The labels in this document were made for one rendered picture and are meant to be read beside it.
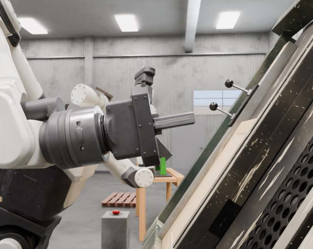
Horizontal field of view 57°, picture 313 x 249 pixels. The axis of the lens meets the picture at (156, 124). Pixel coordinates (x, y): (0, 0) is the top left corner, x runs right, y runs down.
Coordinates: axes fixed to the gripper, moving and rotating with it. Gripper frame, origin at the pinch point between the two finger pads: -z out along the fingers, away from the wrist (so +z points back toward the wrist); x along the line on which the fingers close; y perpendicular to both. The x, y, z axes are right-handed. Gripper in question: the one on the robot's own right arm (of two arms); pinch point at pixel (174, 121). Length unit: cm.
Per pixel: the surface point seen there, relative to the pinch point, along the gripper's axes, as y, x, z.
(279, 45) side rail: 97, 34, -61
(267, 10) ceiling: 876, 355, -396
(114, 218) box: 91, -34, 31
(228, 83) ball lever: 79, 17, -29
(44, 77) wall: 1101, 331, 440
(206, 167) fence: 73, -16, -13
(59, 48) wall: 1099, 439, 363
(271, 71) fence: 73, 18, -45
